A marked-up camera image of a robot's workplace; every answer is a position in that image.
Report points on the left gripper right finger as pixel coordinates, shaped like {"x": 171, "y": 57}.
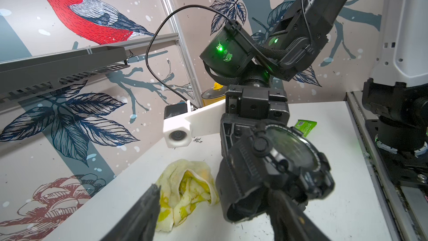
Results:
{"x": 288, "y": 220}

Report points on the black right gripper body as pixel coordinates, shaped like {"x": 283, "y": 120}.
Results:
{"x": 245, "y": 106}

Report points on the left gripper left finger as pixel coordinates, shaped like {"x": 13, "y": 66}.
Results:
{"x": 140, "y": 221}

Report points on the black digital watch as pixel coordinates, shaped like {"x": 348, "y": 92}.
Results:
{"x": 268, "y": 156}

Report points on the yellow green frog towel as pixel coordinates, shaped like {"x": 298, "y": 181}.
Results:
{"x": 183, "y": 185}

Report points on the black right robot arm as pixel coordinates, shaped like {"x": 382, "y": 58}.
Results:
{"x": 396, "y": 90}

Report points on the yellow pot with glass lid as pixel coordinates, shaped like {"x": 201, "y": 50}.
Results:
{"x": 214, "y": 94}

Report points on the small green sachet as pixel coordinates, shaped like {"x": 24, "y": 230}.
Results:
{"x": 305, "y": 126}

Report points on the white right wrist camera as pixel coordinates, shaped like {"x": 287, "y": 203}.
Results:
{"x": 181, "y": 124}

